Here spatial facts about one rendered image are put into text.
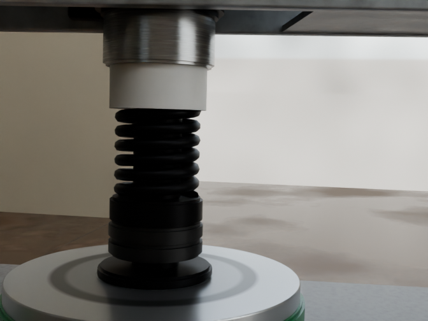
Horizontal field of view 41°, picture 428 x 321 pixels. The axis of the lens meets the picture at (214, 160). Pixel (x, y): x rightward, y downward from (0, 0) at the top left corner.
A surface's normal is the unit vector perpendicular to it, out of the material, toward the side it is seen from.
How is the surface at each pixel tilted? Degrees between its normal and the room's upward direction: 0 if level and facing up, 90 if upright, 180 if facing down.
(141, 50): 90
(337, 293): 0
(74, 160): 90
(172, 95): 90
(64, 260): 0
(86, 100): 90
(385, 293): 0
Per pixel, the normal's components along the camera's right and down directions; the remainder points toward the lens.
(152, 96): 0.01, 0.07
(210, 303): 0.03, -1.00
